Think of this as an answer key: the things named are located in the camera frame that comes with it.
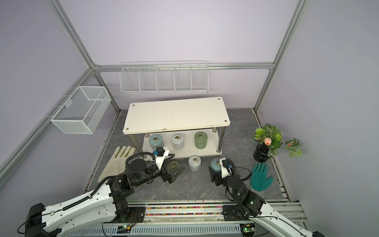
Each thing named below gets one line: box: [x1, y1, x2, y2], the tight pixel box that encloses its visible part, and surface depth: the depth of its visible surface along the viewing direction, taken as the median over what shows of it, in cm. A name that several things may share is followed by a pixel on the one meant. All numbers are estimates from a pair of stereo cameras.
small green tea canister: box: [194, 131, 208, 150], surface depth 89 cm
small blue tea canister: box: [148, 133, 165, 151], surface depth 87 cm
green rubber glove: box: [250, 161, 274, 192], surface depth 88 cm
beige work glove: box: [97, 145, 136, 183], surface depth 95 cm
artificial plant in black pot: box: [250, 123, 303, 163], surface depth 75 cm
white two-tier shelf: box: [122, 96, 231, 158], surface depth 76 cm
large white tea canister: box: [188, 154, 202, 172], surface depth 86 cm
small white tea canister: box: [171, 133, 185, 151], surface depth 88 cm
